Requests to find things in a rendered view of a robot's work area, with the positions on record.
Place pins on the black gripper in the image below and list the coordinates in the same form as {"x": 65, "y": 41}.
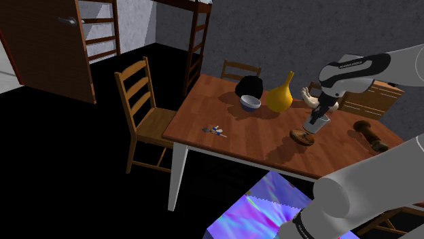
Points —
{"x": 325, "y": 104}

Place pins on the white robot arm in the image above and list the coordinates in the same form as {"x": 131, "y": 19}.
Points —
{"x": 371, "y": 195}

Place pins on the beige hand figure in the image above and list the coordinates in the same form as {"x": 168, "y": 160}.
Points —
{"x": 308, "y": 98}

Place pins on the wooden ladder-back chair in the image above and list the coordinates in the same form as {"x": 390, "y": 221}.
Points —
{"x": 240, "y": 66}
{"x": 155, "y": 122}
{"x": 384, "y": 220}
{"x": 314, "y": 88}

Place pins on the grey cup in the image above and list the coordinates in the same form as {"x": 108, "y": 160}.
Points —
{"x": 314, "y": 126}

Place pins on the round brown wooden dish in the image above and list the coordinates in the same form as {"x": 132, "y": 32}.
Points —
{"x": 300, "y": 137}

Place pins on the light wooden chest of drawers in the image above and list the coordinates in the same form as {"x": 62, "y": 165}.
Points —
{"x": 371, "y": 101}

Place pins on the yellow long-necked vase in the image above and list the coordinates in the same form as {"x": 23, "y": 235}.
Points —
{"x": 280, "y": 97}

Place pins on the brown wooden pepper mill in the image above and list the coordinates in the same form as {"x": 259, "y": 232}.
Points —
{"x": 370, "y": 135}

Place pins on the blue and white bowl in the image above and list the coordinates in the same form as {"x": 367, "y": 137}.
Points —
{"x": 250, "y": 103}

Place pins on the black round pot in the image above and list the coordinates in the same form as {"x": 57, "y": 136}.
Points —
{"x": 249, "y": 85}

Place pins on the small blue and white keys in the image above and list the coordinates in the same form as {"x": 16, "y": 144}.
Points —
{"x": 215, "y": 130}

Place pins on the wooden table with white legs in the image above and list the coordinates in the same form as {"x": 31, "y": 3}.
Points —
{"x": 212, "y": 109}

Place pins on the purple patterned robot stand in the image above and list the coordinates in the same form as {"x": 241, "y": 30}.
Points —
{"x": 251, "y": 215}

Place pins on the dark wooden loft bed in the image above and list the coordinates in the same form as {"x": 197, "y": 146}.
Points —
{"x": 197, "y": 43}

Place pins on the brown wooden door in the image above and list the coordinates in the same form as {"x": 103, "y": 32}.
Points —
{"x": 43, "y": 49}

